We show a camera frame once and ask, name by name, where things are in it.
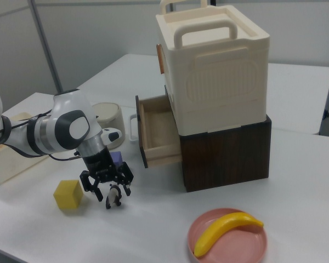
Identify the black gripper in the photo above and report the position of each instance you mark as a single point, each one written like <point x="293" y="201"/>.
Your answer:
<point x="100" y="164"/>

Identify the black white panda toy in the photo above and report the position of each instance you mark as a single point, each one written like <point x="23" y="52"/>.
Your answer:
<point x="113" y="197"/>

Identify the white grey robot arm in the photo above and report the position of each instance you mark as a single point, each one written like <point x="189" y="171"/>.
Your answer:
<point x="71" y="128"/>

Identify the yellow toy banana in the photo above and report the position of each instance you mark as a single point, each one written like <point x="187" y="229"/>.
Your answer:
<point x="224" y="227"/>

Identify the dark brown drawer cabinet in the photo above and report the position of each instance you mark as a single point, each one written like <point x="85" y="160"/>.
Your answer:
<point x="230" y="156"/>

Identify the purple cube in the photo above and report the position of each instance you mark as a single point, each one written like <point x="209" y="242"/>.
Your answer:
<point x="118" y="159"/>

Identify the yellow cube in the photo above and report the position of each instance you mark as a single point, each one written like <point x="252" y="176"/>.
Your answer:
<point x="68" y="195"/>

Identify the beige lidded trash can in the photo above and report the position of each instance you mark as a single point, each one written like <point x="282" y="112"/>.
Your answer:
<point x="109" y="112"/>

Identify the cream open plastic bin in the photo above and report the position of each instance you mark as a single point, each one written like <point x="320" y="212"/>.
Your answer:
<point x="13" y="164"/>

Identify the pink plate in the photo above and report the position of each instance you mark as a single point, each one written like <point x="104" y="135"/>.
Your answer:
<point x="235" y="246"/>

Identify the cream plastic storage cabinet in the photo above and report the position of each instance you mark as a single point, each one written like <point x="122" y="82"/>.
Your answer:
<point x="222" y="82"/>

